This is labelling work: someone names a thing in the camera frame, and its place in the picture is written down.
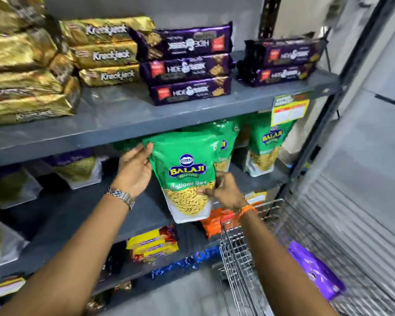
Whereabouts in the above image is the silver metal wristwatch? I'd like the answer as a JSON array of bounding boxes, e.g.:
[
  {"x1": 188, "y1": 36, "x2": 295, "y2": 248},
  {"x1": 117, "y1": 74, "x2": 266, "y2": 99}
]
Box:
[{"x1": 105, "y1": 187, "x2": 136, "y2": 210}]

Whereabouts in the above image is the purple biscuit packet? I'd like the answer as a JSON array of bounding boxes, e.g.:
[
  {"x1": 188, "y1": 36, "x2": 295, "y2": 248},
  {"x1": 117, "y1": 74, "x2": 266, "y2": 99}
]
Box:
[
  {"x1": 139, "y1": 53, "x2": 234, "y2": 85},
  {"x1": 148, "y1": 75, "x2": 232, "y2": 106},
  {"x1": 244, "y1": 33, "x2": 326, "y2": 68},
  {"x1": 129, "y1": 22, "x2": 233, "y2": 61},
  {"x1": 237, "y1": 61, "x2": 318, "y2": 87}
]

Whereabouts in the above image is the person's left hand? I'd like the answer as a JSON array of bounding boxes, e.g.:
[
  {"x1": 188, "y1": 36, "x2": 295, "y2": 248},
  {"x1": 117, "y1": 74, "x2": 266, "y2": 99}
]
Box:
[{"x1": 112, "y1": 142, "x2": 154, "y2": 198}]

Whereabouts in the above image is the bright purple foil packet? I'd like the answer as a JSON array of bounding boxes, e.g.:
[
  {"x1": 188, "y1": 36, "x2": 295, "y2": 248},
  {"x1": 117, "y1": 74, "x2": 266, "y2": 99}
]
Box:
[{"x1": 288, "y1": 241, "x2": 347, "y2": 301}]

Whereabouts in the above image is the wire shopping cart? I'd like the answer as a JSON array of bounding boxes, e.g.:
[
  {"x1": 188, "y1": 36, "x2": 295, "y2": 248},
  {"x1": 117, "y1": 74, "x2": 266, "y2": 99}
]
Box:
[{"x1": 219, "y1": 199, "x2": 395, "y2": 316}]

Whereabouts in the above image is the flat white and green packet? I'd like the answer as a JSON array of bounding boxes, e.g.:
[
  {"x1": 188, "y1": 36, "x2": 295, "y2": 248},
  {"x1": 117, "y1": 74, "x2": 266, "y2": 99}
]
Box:
[{"x1": 0, "y1": 276, "x2": 26, "y2": 300}]

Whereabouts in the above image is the person's right forearm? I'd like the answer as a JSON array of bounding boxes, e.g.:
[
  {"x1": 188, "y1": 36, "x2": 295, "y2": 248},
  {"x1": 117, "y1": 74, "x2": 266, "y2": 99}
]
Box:
[{"x1": 239, "y1": 210, "x2": 338, "y2": 316}]

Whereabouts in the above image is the row of blue foil packets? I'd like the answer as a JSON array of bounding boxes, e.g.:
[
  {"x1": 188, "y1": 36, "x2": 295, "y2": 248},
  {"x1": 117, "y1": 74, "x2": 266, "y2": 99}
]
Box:
[{"x1": 150, "y1": 247, "x2": 221, "y2": 280}]

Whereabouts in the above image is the orange snack packet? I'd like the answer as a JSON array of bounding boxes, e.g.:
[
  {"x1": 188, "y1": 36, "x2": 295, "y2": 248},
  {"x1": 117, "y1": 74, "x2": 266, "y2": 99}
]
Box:
[{"x1": 201, "y1": 208, "x2": 237, "y2": 239}]

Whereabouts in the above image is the yellow shelf price tag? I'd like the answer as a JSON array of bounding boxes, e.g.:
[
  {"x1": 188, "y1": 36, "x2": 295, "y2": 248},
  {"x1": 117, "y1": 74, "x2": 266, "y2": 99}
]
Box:
[{"x1": 271, "y1": 92, "x2": 311, "y2": 127}]

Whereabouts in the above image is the person's right hand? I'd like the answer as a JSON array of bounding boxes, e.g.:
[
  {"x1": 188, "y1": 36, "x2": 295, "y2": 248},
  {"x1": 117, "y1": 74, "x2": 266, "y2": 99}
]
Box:
[{"x1": 197, "y1": 171, "x2": 250, "y2": 213}]

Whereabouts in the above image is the green snack pouch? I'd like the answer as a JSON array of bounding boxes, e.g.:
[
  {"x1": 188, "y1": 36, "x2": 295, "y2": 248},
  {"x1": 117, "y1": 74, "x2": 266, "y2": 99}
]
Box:
[
  {"x1": 184, "y1": 118, "x2": 244, "y2": 173},
  {"x1": 244, "y1": 112, "x2": 295, "y2": 177},
  {"x1": 142, "y1": 131, "x2": 222, "y2": 224},
  {"x1": 113, "y1": 139, "x2": 144, "y2": 152}
]

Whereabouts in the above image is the orange wristband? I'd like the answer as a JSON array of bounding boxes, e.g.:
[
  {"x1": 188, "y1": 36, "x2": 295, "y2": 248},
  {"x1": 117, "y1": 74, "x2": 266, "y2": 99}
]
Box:
[{"x1": 234, "y1": 205, "x2": 259, "y2": 222}]

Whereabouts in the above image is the yellow and red biscuit packet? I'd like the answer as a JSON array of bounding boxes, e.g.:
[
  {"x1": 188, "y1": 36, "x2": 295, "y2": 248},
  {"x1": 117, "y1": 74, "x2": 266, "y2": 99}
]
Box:
[
  {"x1": 127, "y1": 226, "x2": 177, "y2": 250},
  {"x1": 132, "y1": 242, "x2": 179, "y2": 257},
  {"x1": 133, "y1": 248, "x2": 179, "y2": 262}
]

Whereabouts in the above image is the grey metal shelving unit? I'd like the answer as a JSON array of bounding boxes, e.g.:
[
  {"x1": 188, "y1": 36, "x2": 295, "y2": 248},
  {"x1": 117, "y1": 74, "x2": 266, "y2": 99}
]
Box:
[{"x1": 0, "y1": 0, "x2": 394, "y2": 316}]

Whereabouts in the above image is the person's left forearm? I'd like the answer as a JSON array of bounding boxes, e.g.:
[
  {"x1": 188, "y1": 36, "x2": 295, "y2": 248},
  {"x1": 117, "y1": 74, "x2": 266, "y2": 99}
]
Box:
[{"x1": 0, "y1": 193, "x2": 132, "y2": 316}]

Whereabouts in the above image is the stack of gold biscuit packets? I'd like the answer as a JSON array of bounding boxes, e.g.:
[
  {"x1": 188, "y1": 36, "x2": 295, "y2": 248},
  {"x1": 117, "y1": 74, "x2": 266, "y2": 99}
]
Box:
[{"x1": 0, "y1": 0, "x2": 155, "y2": 127}]

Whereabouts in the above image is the gold foil wrapped packet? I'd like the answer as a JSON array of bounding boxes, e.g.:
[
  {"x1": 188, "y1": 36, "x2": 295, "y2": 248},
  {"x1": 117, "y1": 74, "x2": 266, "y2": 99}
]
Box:
[{"x1": 85, "y1": 281, "x2": 132, "y2": 316}]

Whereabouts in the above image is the dark brown packet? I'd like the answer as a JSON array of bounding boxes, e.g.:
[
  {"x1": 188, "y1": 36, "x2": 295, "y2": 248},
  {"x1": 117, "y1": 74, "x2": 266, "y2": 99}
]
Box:
[{"x1": 99, "y1": 243, "x2": 129, "y2": 283}]

